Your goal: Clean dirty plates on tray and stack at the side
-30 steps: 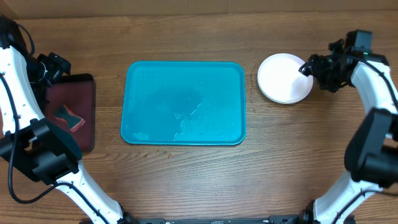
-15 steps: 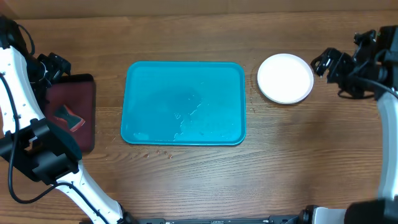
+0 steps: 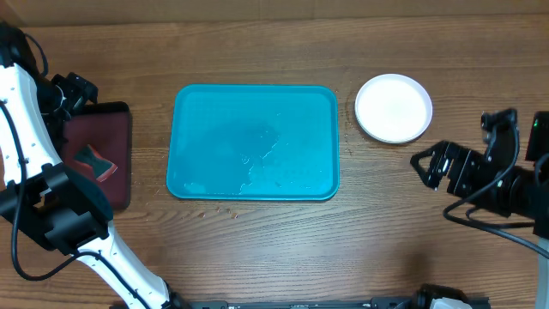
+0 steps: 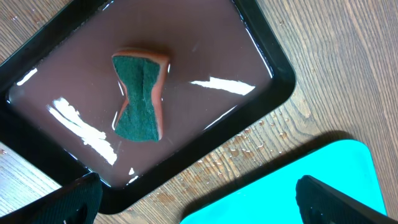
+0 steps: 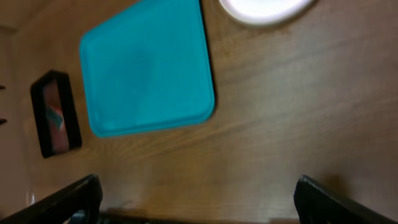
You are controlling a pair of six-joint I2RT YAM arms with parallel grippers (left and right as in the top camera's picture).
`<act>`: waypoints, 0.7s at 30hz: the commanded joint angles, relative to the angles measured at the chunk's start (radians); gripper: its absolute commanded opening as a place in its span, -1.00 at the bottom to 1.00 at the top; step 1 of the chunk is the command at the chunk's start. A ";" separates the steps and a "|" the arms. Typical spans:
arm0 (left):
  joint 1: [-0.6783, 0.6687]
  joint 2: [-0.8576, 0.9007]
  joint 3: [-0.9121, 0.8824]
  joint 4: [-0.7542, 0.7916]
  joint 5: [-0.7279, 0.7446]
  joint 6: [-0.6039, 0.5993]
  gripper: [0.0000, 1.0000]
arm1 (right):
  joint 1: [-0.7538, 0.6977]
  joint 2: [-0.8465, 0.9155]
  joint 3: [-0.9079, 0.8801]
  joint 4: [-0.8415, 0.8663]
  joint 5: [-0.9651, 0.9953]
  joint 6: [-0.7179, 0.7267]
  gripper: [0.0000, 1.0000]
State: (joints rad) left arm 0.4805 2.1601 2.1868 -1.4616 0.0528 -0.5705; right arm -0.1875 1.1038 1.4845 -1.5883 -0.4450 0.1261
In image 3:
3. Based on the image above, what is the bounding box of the black dark red tray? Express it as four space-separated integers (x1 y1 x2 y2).
61 101 132 211

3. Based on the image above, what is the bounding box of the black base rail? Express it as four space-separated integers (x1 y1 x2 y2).
188 295 492 309

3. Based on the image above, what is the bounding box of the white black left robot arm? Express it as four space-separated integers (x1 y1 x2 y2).
1 23 184 308

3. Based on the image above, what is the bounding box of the teal plastic tray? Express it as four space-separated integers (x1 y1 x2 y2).
166 84 340 201

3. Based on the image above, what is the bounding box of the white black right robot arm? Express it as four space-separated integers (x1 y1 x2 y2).
410 109 548 308

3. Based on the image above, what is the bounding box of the white plate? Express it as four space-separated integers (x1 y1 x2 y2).
354 74 433 144

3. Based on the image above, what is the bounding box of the pink green sponge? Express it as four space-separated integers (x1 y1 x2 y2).
74 144 118 182

